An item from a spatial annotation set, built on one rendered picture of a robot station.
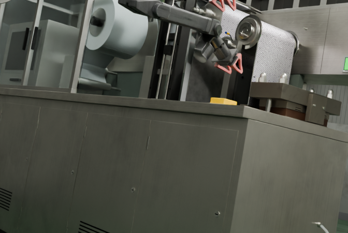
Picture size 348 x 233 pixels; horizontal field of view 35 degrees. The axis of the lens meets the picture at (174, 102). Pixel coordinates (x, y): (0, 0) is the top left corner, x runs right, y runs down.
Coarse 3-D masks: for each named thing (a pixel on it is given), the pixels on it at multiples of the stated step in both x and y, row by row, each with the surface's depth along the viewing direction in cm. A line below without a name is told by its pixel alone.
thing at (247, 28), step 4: (244, 24) 233; (248, 24) 232; (252, 24) 232; (240, 28) 235; (244, 28) 233; (248, 28) 231; (252, 28) 230; (244, 32) 232; (248, 32) 231; (252, 32) 230; (240, 36) 234; (248, 36) 231
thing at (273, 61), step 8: (256, 48) 229; (264, 48) 232; (272, 48) 235; (256, 56) 229; (264, 56) 232; (272, 56) 235; (280, 56) 239; (288, 56) 242; (256, 64) 229; (264, 64) 232; (272, 64) 236; (280, 64) 239; (288, 64) 242; (256, 72) 229; (272, 72) 236; (280, 72) 239; (288, 72) 243; (272, 80) 236; (288, 80) 243
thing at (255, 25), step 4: (244, 20) 235; (248, 20) 234; (252, 20) 232; (240, 24) 237; (256, 24) 230; (256, 28) 229; (256, 32) 229; (252, 36) 230; (256, 36) 230; (240, 40) 235; (244, 40) 233; (248, 40) 232; (252, 40) 230; (244, 44) 233; (248, 44) 232; (256, 44) 233
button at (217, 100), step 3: (213, 99) 203; (216, 99) 202; (219, 99) 201; (222, 99) 200; (225, 99) 200; (228, 99) 201; (210, 102) 204; (213, 102) 203; (216, 102) 202; (219, 102) 201; (222, 102) 200; (225, 102) 200; (228, 102) 201; (231, 102) 202; (234, 102) 203
